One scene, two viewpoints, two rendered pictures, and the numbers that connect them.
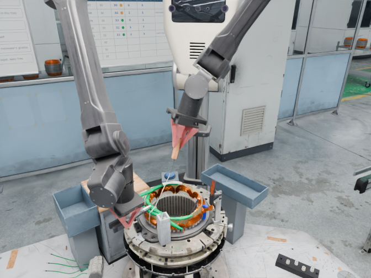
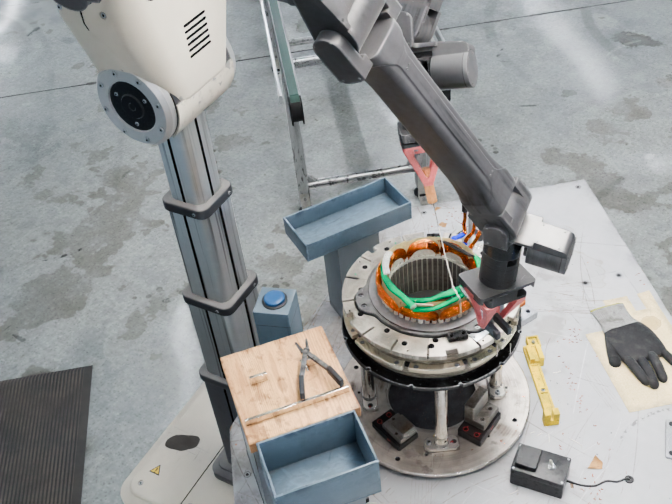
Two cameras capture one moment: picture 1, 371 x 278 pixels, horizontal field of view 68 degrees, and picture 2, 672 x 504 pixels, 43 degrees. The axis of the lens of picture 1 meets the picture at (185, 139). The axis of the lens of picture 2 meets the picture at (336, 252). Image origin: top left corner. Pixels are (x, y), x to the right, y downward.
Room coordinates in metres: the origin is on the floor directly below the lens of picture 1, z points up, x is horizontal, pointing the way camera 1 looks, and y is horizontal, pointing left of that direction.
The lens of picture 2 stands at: (0.43, 1.10, 2.17)
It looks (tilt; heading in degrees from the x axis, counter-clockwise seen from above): 42 degrees down; 292
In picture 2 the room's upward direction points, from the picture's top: 7 degrees counter-clockwise
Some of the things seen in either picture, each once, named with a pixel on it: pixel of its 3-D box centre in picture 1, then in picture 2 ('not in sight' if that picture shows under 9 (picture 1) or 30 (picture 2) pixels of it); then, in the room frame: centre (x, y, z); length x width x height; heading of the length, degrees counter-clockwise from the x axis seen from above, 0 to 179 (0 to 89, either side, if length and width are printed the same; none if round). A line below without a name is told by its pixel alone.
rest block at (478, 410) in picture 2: not in sight; (481, 408); (0.57, 0.09, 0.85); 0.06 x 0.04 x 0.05; 70
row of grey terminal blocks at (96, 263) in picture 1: (95, 267); not in sight; (0.72, 0.34, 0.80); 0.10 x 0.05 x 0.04; 10
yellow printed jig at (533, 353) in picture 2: not in sight; (540, 376); (0.48, -0.06, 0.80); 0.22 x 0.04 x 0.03; 109
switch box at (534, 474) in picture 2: not in sight; (540, 469); (0.45, 0.17, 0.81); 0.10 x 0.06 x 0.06; 173
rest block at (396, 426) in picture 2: not in sight; (399, 426); (0.72, 0.15, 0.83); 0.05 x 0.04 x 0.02; 146
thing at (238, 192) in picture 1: (231, 208); (352, 260); (0.91, -0.19, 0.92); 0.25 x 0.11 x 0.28; 45
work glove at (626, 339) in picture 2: not in sight; (633, 342); (0.30, -0.20, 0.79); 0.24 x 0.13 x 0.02; 116
